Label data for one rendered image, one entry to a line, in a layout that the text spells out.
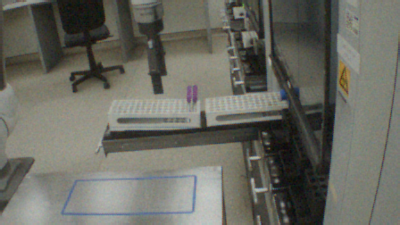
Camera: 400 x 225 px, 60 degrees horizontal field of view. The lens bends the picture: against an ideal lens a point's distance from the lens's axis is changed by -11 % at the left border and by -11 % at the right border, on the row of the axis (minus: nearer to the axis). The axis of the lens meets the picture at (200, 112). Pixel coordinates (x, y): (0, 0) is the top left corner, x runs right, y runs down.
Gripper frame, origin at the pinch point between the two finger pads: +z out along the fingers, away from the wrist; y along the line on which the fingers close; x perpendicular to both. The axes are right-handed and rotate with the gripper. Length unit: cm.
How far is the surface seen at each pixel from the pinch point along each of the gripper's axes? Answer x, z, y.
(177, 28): -26, 84, -349
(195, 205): 9.9, 14.3, 42.8
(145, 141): -7.1, 17.3, 7.3
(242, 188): 25, 97, -58
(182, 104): 5.5, 10.2, -2.3
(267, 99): 33.3, 10.8, -0.3
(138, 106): -8.7, 8.4, -0.4
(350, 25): 38, -32, 60
